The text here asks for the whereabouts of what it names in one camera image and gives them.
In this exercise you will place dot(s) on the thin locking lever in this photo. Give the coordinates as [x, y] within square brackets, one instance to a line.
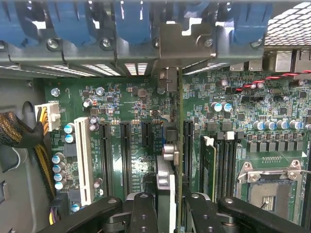
[305, 171]

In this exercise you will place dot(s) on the white power connector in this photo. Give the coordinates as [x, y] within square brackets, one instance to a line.
[52, 116]

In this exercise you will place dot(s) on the blue slot latch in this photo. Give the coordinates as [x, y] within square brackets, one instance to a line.
[250, 21]
[11, 21]
[70, 21]
[194, 9]
[132, 21]

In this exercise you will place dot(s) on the short black expansion slot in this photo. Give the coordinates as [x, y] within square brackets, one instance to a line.
[146, 133]

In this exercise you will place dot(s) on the open black PC case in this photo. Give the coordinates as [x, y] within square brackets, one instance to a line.
[19, 170]

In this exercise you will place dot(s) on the installed dark RAM stick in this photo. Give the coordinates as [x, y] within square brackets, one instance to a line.
[209, 170]

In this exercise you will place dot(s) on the CPU socket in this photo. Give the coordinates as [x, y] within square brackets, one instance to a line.
[272, 199]

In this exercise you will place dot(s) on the white expansion slot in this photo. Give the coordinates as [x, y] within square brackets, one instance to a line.
[83, 157]

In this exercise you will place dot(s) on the black RAM slot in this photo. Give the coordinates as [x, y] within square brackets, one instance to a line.
[222, 170]
[231, 170]

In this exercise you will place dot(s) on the green motherboard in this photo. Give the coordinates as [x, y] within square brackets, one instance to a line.
[267, 109]

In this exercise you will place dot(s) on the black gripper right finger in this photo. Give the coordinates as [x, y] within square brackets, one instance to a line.
[201, 213]

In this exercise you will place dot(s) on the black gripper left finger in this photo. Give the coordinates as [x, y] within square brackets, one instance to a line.
[143, 213]

